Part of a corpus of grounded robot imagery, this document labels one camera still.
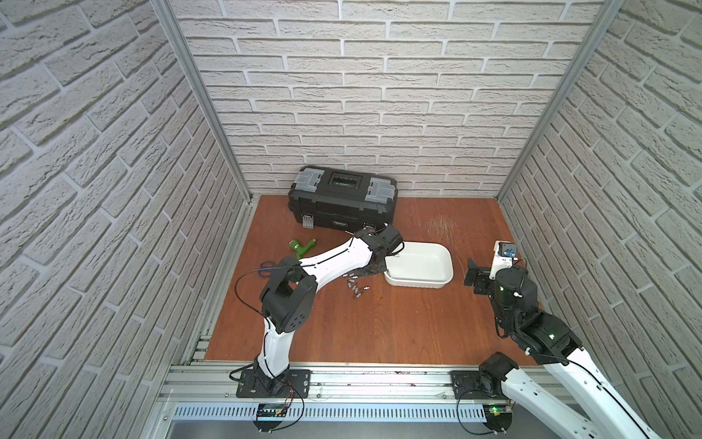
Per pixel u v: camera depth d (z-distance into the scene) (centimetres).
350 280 94
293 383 75
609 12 69
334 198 97
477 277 62
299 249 100
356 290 92
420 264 101
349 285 92
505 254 58
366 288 92
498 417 70
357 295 90
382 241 66
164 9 69
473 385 73
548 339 47
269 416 71
